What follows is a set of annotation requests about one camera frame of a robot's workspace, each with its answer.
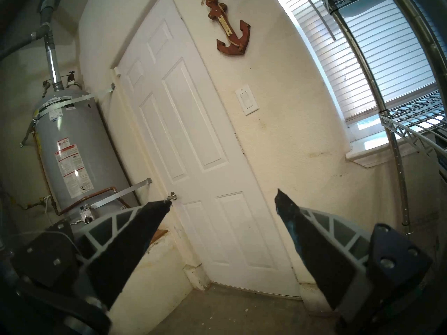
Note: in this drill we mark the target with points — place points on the white window sill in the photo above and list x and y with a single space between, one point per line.
370 154

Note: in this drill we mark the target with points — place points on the window with white blinds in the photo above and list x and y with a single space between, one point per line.
349 58

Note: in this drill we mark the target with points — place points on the brown anchor wall thermometer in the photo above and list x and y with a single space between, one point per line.
232 44

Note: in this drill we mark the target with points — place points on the white panel door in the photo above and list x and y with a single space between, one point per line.
209 128

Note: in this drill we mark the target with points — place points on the grey metal flue pipe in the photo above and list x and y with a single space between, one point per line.
52 62

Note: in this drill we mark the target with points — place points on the white light switch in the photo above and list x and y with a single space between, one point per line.
247 99

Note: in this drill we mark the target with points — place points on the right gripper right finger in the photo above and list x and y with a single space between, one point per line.
324 261

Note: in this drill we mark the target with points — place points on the wooden ledge board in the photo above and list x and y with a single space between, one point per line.
160 235

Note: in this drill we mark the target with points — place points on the grey water heater tank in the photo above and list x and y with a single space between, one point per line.
77 135

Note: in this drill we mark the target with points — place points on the yellow gas line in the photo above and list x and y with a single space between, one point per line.
28 206

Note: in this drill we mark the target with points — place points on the copper pipe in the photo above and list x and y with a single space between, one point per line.
104 190

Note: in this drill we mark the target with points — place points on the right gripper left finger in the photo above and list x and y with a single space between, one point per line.
115 254

